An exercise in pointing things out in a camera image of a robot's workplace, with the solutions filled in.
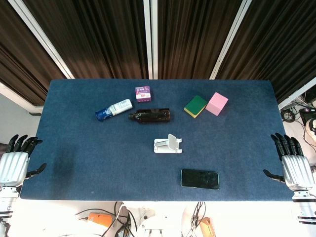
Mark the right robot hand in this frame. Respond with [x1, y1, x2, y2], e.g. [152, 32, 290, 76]
[263, 132, 315, 191]

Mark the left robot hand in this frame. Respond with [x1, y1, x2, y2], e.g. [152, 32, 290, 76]
[0, 134, 47, 187]

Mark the black smartphone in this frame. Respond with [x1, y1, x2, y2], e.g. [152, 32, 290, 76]
[180, 168, 220, 190]

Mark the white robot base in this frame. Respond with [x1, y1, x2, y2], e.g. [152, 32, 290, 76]
[135, 214, 183, 237]

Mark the white phone stand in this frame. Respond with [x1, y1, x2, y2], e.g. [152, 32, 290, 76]
[154, 133, 184, 154]

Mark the blue felt table mat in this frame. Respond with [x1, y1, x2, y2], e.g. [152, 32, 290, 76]
[19, 79, 296, 202]

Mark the orange device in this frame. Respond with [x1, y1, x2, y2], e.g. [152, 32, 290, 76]
[88, 212, 113, 228]

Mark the pink cube block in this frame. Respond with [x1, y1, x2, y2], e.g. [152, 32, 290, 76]
[205, 92, 229, 117]

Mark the tan cardboard piece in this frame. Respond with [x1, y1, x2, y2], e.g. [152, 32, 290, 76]
[199, 217, 217, 237]

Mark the white bottle with blue cap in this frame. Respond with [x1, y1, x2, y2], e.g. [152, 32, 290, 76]
[95, 98, 133, 122]

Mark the green and yellow sponge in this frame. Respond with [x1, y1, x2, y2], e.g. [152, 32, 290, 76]
[184, 95, 208, 119]

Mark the dark brown glass bottle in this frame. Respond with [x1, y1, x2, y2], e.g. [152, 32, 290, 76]
[128, 108, 171, 124]

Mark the purple and white small box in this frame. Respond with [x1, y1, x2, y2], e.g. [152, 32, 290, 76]
[134, 85, 153, 103]

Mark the dark brown curtain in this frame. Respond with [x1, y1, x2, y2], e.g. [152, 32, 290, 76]
[0, 0, 316, 106]

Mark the black electronic device with cables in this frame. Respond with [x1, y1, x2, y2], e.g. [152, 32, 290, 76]
[299, 107, 316, 124]

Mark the white frame post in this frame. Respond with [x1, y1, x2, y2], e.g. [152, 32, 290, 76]
[277, 77, 316, 111]
[0, 81, 33, 113]
[143, 0, 158, 79]
[7, 0, 75, 79]
[209, 0, 253, 80]

